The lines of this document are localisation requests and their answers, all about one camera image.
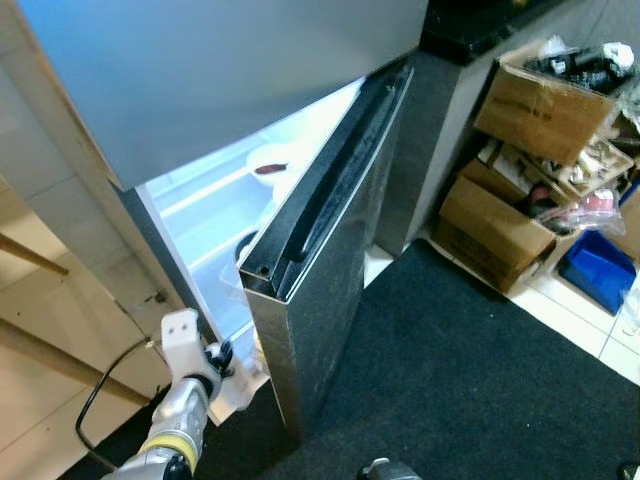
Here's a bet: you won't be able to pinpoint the flat cardboard tray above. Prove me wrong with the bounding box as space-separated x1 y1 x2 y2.
480 135 636 206

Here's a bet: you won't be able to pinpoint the blue plastic bin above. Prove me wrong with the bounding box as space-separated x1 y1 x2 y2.
558 230 638 316

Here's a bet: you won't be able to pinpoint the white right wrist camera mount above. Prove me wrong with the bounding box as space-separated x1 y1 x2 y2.
358 458 421 480

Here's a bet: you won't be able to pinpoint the crumpled greenish plastic bag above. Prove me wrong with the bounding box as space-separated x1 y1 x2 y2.
615 80 640 131

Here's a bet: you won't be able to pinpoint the black kitchen floor mat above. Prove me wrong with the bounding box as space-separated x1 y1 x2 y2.
60 240 640 480

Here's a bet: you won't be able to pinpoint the closed brown cardboard box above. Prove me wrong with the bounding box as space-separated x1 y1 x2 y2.
432 175 561 296

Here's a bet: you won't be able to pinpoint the large cardboard box with bags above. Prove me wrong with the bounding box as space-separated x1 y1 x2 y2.
473 40 636 166

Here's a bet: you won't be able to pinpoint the white plate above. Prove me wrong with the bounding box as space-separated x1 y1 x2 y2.
245 145 301 186

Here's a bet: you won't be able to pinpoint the grey fridge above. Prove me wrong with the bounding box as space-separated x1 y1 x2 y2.
18 0 431 426

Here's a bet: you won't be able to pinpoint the grey fridge door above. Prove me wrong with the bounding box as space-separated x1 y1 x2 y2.
238 62 416 446

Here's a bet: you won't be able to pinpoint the pink and white package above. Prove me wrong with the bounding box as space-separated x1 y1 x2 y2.
570 190 626 236

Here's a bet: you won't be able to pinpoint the black plastic bags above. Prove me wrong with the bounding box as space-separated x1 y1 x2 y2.
525 45 633 96

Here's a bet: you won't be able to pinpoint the open small cardboard box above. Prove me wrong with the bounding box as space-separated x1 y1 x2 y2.
615 185 640 261

